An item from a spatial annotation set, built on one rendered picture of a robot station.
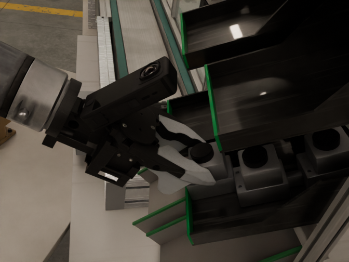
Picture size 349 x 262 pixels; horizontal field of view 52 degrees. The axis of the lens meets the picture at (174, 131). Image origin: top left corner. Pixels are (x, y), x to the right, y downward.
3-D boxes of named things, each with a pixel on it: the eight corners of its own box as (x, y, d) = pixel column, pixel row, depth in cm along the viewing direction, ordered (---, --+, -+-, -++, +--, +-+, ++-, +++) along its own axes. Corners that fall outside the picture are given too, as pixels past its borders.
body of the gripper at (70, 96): (132, 150, 52) (51, 114, 47) (163, 109, 47) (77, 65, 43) (127, 191, 46) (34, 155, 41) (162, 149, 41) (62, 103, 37)
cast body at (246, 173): (241, 208, 46) (230, 172, 42) (236, 182, 50) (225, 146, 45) (307, 195, 45) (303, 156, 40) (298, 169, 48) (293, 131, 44)
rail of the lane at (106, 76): (105, 210, 86) (106, 180, 79) (96, 39, 152) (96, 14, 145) (128, 209, 88) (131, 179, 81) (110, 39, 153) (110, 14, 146)
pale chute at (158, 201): (147, 235, 68) (132, 224, 66) (150, 183, 78) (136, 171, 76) (283, 172, 57) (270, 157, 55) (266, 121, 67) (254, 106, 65)
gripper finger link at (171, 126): (187, 156, 55) (134, 142, 50) (210, 131, 52) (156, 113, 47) (192, 172, 53) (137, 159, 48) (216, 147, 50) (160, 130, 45)
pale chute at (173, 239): (159, 317, 57) (141, 308, 55) (161, 244, 67) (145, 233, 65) (330, 259, 46) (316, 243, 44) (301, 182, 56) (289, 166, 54)
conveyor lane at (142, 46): (129, 193, 91) (131, 166, 85) (111, 39, 153) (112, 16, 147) (234, 187, 98) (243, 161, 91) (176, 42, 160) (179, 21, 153)
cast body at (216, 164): (192, 201, 50) (177, 167, 45) (190, 177, 53) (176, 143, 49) (253, 188, 48) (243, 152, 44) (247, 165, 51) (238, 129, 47)
